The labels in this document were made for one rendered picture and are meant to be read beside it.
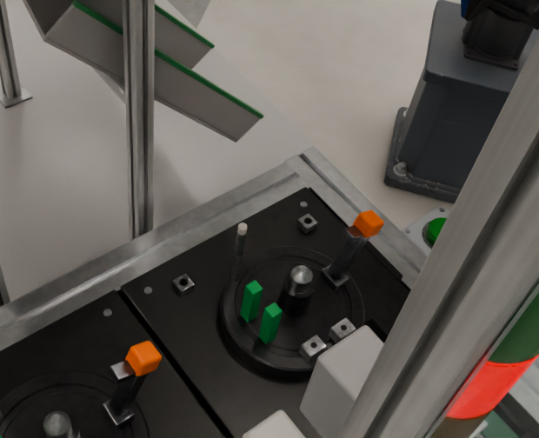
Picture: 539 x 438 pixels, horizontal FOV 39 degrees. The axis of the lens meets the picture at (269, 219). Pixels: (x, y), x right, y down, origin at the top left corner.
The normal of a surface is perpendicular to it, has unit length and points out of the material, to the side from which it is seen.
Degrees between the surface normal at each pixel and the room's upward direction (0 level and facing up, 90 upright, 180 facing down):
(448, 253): 90
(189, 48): 90
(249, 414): 0
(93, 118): 0
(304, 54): 0
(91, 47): 90
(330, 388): 90
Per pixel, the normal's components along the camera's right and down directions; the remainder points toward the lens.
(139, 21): 0.62, 0.66
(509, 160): -0.78, 0.43
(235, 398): 0.12, -0.61
